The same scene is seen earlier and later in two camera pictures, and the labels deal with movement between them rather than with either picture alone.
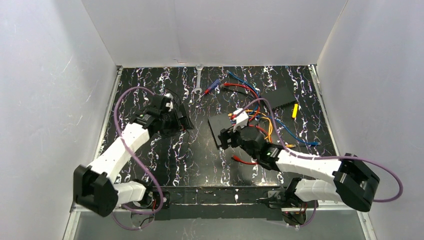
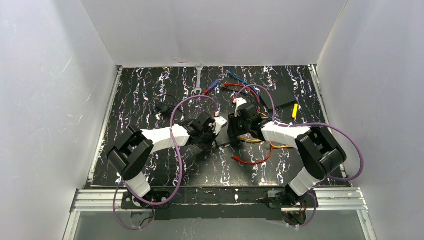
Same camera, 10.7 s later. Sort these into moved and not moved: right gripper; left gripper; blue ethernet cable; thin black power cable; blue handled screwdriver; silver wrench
Moved: thin black power cable; left gripper; right gripper
Not moved: blue ethernet cable; blue handled screwdriver; silver wrench
